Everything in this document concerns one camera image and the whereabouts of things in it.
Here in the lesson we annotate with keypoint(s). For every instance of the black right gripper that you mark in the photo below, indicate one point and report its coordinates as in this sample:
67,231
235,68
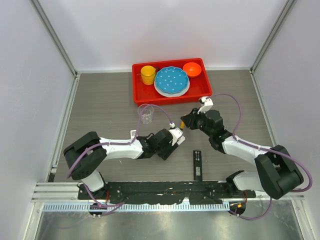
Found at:
190,119

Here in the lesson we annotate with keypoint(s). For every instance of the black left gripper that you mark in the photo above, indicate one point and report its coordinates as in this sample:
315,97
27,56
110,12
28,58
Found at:
170,148

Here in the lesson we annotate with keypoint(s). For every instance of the orange handle screwdriver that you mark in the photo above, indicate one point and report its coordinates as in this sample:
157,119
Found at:
182,125

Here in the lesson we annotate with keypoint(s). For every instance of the white remote with black batteries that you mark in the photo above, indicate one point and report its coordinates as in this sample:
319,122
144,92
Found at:
180,140

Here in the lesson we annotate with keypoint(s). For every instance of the long white remote control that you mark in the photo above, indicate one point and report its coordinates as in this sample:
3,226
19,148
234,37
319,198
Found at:
133,134

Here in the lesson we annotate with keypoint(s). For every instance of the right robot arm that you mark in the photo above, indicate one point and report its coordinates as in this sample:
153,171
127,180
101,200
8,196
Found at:
276,174

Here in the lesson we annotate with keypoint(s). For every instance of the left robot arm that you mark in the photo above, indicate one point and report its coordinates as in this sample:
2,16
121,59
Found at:
85,155

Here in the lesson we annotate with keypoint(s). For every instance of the clear plastic cup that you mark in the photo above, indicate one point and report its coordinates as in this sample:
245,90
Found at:
145,112

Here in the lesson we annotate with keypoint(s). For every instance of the white plate under blue plate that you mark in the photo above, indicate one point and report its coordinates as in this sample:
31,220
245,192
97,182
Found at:
160,92

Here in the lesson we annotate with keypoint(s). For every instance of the orange bowl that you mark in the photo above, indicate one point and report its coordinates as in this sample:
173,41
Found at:
192,69

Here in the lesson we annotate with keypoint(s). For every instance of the blue dotted plate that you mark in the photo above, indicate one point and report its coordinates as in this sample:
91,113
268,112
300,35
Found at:
172,80

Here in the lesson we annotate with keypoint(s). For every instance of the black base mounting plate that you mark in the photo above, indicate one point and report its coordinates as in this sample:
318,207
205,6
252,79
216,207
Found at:
169,192

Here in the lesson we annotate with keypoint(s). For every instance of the yellow plastic cup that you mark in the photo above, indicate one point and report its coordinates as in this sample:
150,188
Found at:
148,74

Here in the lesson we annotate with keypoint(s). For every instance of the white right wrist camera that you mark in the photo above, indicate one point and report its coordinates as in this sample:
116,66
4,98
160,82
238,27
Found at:
206,104

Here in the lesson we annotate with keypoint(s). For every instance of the aluminium rail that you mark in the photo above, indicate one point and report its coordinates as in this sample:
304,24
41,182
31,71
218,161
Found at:
47,192

